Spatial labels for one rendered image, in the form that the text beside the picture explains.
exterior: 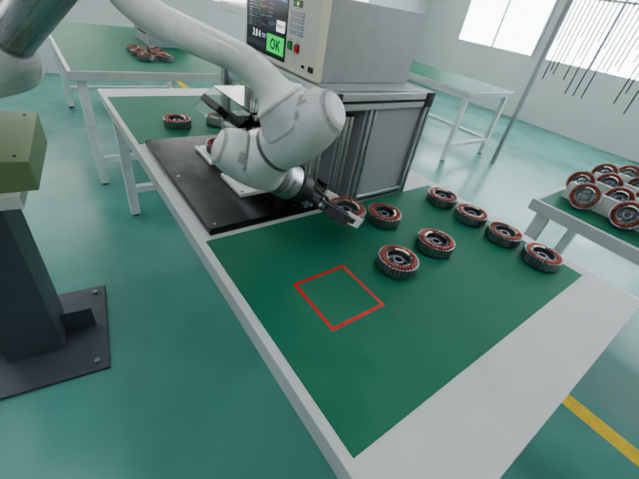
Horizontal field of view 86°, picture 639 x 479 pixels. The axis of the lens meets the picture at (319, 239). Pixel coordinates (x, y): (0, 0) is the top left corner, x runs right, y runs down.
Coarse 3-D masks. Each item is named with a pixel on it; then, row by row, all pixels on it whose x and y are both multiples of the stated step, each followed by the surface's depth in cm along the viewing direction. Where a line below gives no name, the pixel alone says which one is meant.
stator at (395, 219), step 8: (368, 208) 111; (376, 208) 111; (384, 208) 113; (392, 208) 112; (368, 216) 109; (376, 216) 107; (384, 216) 109; (392, 216) 112; (400, 216) 110; (376, 224) 108; (384, 224) 107; (392, 224) 107
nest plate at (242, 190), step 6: (222, 174) 114; (228, 180) 112; (234, 180) 112; (234, 186) 109; (240, 186) 109; (246, 186) 110; (240, 192) 106; (246, 192) 107; (252, 192) 108; (258, 192) 109; (264, 192) 111
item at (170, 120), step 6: (168, 114) 150; (174, 114) 151; (180, 114) 152; (168, 120) 145; (174, 120) 146; (180, 120) 149; (186, 120) 148; (168, 126) 146; (174, 126) 146; (180, 126) 146; (186, 126) 149
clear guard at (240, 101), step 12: (216, 96) 92; (228, 96) 89; (240, 96) 91; (252, 96) 93; (204, 108) 92; (228, 108) 87; (240, 108) 84; (252, 108) 84; (216, 120) 87; (228, 120) 85; (240, 120) 82
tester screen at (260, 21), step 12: (252, 0) 110; (264, 0) 104; (276, 0) 100; (252, 12) 112; (264, 12) 106; (276, 12) 101; (252, 24) 113; (264, 24) 108; (252, 36) 115; (264, 36) 109; (264, 48) 111
